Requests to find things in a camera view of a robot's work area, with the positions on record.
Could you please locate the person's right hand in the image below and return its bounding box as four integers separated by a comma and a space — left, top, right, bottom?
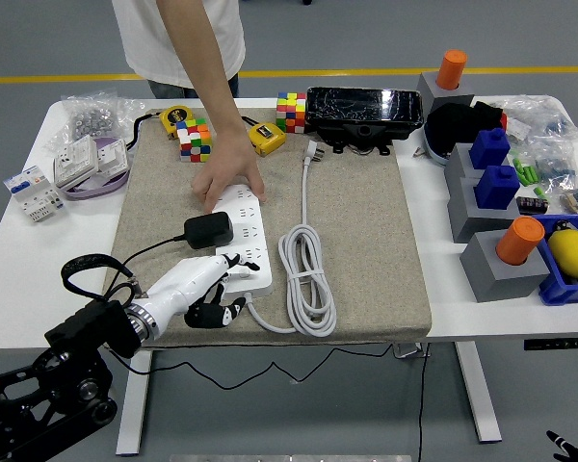
190, 127, 270, 216

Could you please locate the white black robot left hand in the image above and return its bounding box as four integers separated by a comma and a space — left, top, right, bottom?
142, 252, 261, 333

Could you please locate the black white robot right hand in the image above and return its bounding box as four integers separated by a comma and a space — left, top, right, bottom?
544, 429, 578, 462

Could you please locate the thin black adapter cord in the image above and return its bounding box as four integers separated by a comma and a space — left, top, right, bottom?
103, 233, 399, 391

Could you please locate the black power adapter plug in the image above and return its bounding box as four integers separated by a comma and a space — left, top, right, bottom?
182, 211, 235, 251

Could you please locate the white power strip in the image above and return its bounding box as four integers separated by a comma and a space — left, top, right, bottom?
210, 182, 276, 300

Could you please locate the colourful puzzle cube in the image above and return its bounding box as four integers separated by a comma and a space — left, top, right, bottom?
174, 117, 215, 164
276, 90, 309, 135

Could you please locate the yellow boxy tape measure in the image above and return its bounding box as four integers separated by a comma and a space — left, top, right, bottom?
240, 115, 288, 158

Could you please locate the yellow round tape measure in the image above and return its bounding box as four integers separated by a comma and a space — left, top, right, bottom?
126, 104, 196, 151

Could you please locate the white table leg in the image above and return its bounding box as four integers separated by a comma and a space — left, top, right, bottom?
115, 349, 153, 456
454, 341, 504, 444

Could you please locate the black table control panel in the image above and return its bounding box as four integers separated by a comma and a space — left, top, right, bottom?
523, 338, 578, 351

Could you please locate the purple band loop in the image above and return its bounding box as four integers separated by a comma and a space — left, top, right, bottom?
60, 136, 132, 201

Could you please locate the black device with glossy screen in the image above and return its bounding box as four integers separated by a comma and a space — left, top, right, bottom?
305, 86, 425, 157

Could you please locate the clear bag of metal nuts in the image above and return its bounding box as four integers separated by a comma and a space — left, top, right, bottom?
45, 87, 139, 151

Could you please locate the grey-brown mat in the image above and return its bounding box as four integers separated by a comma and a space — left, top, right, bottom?
93, 106, 434, 348

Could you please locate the blue plastic bin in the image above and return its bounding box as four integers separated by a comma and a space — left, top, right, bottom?
529, 213, 578, 307

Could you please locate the white table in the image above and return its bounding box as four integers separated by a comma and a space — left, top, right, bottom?
0, 94, 578, 353

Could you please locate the white blue circuit breaker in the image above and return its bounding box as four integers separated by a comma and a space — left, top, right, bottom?
2, 165, 68, 224

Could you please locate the grey block with hole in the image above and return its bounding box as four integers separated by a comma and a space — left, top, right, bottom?
446, 176, 522, 244
460, 229, 552, 304
416, 71, 476, 115
443, 142, 484, 182

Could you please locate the yellow lemon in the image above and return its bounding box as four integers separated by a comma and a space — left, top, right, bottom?
546, 229, 578, 280

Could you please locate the white round bowl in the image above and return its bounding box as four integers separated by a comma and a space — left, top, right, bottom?
422, 122, 452, 167

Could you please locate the orange plastic cylinder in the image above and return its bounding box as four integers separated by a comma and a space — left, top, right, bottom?
495, 215, 546, 267
435, 49, 469, 91

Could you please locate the black cap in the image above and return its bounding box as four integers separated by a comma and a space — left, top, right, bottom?
424, 100, 505, 158

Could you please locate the black component strip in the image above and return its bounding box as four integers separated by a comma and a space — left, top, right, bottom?
515, 194, 551, 217

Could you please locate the blue stepped plastic block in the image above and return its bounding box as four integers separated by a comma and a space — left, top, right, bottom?
472, 165, 521, 210
468, 127, 512, 170

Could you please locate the pile of green plastic pieces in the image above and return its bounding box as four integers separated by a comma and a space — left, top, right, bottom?
512, 158, 541, 187

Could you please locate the clear bag of blue parts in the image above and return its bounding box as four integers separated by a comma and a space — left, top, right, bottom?
534, 137, 578, 192

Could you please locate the large clear plastic bag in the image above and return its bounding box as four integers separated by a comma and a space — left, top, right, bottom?
502, 94, 578, 146

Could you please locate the white power strip cord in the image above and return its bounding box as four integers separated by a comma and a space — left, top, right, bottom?
245, 139, 339, 338

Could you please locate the white wall socket panel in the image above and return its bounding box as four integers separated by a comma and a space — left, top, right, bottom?
52, 134, 100, 190
93, 137, 129, 177

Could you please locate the black hanging cable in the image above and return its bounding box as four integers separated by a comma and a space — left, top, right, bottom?
416, 342, 431, 462

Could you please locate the metal under-table bracket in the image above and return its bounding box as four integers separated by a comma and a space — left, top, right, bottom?
392, 342, 431, 360

